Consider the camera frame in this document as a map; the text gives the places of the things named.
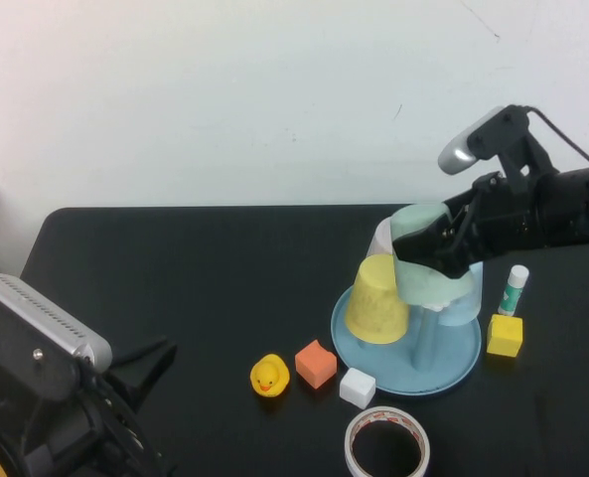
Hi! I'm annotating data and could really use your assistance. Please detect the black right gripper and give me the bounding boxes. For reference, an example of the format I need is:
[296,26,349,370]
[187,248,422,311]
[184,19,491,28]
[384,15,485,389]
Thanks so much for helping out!
[391,171,548,279]

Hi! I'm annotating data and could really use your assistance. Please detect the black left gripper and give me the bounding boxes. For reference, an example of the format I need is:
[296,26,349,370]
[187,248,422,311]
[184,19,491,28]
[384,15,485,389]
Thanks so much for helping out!
[23,335,179,477]

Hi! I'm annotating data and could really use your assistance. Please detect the green plastic cup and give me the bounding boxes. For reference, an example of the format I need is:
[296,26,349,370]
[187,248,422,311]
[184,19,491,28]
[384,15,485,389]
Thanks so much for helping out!
[390,202,474,307]

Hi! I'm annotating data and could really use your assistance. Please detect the pale pink plastic cup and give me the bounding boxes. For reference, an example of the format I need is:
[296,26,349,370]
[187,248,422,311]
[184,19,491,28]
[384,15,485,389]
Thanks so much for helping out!
[366,217,399,260]

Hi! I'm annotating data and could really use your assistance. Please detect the light blue plastic cup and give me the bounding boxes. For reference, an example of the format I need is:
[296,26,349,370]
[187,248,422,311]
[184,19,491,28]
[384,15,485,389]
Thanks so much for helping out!
[436,260,485,328]

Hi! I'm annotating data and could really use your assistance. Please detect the yellow plastic cup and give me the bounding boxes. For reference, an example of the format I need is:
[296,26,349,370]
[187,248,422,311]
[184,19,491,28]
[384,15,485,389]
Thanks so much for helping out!
[344,253,411,345]

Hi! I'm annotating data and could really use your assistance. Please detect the blue cup stand with pegs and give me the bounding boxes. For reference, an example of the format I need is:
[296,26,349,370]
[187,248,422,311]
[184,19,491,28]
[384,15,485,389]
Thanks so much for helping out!
[330,285,483,398]

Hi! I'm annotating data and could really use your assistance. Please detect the white green glue stick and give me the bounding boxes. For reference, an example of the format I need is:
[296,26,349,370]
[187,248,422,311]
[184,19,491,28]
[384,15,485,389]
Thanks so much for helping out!
[497,264,530,318]

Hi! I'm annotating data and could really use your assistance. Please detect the yellow rubber duck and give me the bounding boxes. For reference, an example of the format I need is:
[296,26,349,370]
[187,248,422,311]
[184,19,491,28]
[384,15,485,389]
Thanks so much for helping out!
[249,353,291,398]

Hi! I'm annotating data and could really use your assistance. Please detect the yellow cube block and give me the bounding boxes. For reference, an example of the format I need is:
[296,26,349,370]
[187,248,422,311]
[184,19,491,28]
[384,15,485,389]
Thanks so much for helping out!
[486,313,524,359]

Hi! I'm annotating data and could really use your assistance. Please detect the orange foam block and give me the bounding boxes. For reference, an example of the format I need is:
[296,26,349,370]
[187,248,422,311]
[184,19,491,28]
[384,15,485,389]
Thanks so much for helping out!
[294,339,339,392]

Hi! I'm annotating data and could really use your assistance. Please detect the white cube block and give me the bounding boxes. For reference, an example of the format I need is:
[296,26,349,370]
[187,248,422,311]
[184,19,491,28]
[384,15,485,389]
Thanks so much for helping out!
[339,367,377,409]

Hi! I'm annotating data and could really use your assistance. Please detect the white tape roll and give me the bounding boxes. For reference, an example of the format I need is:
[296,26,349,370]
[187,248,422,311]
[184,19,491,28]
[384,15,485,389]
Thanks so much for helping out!
[344,405,431,477]

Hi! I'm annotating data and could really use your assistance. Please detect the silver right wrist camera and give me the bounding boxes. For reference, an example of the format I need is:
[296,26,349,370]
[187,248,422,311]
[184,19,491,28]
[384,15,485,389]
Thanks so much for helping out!
[437,104,556,188]

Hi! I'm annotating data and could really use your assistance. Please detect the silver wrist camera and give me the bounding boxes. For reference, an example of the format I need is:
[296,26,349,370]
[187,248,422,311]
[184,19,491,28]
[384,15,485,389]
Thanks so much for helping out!
[0,271,114,402]
[437,104,556,188]

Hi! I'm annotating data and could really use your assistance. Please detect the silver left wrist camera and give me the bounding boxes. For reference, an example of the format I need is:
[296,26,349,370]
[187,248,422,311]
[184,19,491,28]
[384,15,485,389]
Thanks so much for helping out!
[0,271,114,402]

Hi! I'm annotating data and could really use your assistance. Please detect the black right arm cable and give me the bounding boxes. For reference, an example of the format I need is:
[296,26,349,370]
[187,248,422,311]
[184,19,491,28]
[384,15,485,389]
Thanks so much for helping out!
[521,105,589,168]

